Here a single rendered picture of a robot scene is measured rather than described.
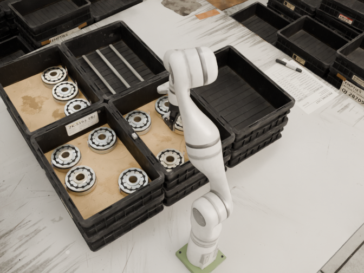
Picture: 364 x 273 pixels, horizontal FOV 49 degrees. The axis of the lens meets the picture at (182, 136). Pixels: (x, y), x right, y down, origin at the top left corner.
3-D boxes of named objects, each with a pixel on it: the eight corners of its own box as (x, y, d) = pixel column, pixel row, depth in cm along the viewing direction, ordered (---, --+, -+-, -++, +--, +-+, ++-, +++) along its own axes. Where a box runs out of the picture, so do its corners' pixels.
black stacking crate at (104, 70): (171, 91, 169) (171, 71, 160) (109, 121, 158) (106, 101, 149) (123, 40, 188) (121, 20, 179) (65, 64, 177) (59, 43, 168)
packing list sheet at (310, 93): (340, 92, 188) (341, 92, 187) (310, 116, 178) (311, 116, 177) (286, 56, 202) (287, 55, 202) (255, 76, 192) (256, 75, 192)
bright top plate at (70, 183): (60, 175, 136) (59, 174, 136) (86, 161, 140) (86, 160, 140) (74, 196, 131) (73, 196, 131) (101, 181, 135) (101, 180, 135)
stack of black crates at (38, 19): (77, 38, 291) (65, -19, 255) (101, 60, 277) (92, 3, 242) (27, 61, 274) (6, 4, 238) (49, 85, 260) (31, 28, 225)
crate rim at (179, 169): (236, 140, 142) (237, 136, 140) (167, 181, 131) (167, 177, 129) (172, 75, 161) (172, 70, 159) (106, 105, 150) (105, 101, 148)
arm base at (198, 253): (219, 257, 135) (227, 232, 123) (198, 272, 131) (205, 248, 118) (201, 236, 140) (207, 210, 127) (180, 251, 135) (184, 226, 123)
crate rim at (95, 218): (30, 141, 139) (28, 136, 137) (106, 105, 150) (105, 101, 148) (83, 229, 119) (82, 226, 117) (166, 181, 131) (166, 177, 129)
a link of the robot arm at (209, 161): (228, 137, 103) (199, 153, 99) (239, 218, 116) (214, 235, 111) (206, 127, 110) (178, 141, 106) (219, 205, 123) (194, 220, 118)
